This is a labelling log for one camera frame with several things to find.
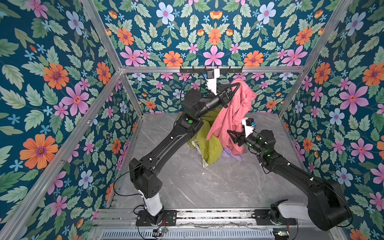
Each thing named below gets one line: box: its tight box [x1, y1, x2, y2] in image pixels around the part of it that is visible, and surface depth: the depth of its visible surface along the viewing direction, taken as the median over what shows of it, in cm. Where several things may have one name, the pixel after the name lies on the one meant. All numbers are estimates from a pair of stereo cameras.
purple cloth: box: [222, 147, 243, 162], surface depth 97 cm
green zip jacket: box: [188, 108, 223, 165], surface depth 88 cm
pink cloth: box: [206, 78, 258, 155], surface depth 68 cm
